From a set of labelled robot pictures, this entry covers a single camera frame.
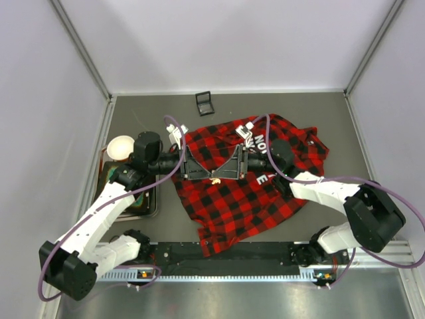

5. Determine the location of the glittery maple leaf brooch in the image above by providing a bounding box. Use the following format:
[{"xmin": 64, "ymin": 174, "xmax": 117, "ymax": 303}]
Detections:
[{"xmin": 211, "ymin": 178, "xmax": 221, "ymax": 185}]

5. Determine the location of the red black plaid shirt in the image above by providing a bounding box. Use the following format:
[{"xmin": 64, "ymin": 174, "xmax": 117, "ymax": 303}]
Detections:
[{"xmin": 172, "ymin": 114, "xmax": 329, "ymax": 257}]

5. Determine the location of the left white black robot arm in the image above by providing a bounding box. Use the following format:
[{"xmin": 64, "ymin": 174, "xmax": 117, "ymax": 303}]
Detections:
[{"xmin": 38, "ymin": 132, "xmax": 213, "ymax": 302}]

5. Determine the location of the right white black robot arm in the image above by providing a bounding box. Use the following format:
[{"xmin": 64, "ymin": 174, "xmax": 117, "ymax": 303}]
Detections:
[{"xmin": 212, "ymin": 140, "xmax": 406, "ymax": 265}]

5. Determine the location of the green black square dish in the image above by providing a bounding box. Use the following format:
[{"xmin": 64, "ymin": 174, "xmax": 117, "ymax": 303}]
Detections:
[{"xmin": 94, "ymin": 161, "xmax": 150, "ymax": 217}]

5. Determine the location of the white bowl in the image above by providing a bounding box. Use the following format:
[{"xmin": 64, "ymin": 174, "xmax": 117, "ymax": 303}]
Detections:
[{"xmin": 106, "ymin": 136, "xmax": 135, "ymax": 161}]

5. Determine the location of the small black open box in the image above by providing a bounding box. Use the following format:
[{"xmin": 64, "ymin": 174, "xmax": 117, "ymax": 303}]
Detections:
[{"xmin": 195, "ymin": 91, "xmax": 214, "ymax": 116}]

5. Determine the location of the metal tray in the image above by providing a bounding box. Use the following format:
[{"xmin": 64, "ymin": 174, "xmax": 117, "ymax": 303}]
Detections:
[{"xmin": 94, "ymin": 136, "xmax": 157, "ymax": 221}]

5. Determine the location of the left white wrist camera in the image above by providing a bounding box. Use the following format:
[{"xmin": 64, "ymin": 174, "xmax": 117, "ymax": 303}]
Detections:
[{"xmin": 166, "ymin": 124, "xmax": 189, "ymax": 149}]

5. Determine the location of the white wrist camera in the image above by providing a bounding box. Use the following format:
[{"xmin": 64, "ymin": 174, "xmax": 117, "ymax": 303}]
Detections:
[
  {"xmin": 235, "ymin": 122, "xmax": 254, "ymax": 143},
  {"xmin": 166, "ymin": 124, "xmax": 189, "ymax": 149}
]

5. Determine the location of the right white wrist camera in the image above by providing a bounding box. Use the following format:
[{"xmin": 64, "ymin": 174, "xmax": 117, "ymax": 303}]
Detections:
[{"xmin": 235, "ymin": 122, "xmax": 254, "ymax": 143}]

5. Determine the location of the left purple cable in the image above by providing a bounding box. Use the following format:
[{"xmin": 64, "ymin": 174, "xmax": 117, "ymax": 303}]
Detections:
[{"xmin": 37, "ymin": 114, "xmax": 187, "ymax": 302}]

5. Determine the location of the purple cable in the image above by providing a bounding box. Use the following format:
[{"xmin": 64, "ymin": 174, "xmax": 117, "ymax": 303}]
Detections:
[
  {"xmin": 248, "ymin": 113, "xmax": 425, "ymax": 290},
  {"xmin": 37, "ymin": 114, "xmax": 187, "ymax": 302}
]

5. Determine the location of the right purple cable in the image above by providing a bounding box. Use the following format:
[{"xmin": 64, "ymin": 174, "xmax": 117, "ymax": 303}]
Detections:
[{"xmin": 248, "ymin": 113, "xmax": 425, "ymax": 290}]

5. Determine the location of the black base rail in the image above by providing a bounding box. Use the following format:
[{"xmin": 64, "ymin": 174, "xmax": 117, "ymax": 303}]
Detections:
[{"xmin": 112, "ymin": 241, "xmax": 350, "ymax": 276}]

